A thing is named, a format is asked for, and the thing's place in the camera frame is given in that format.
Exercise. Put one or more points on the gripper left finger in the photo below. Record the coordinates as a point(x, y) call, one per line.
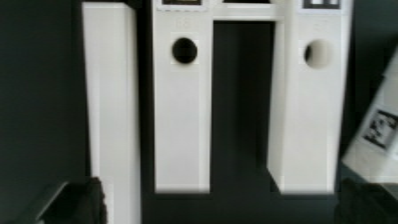
point(70, 204)

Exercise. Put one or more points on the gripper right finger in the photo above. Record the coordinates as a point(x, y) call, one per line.
point(367, 203)

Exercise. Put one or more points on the white chair leg block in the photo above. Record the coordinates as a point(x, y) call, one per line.
point(372, 153)

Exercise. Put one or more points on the white chair back frame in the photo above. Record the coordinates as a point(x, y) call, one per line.
point(250, 71)

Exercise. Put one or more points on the white left wall bar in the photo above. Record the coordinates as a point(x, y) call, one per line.
point(113, 102)

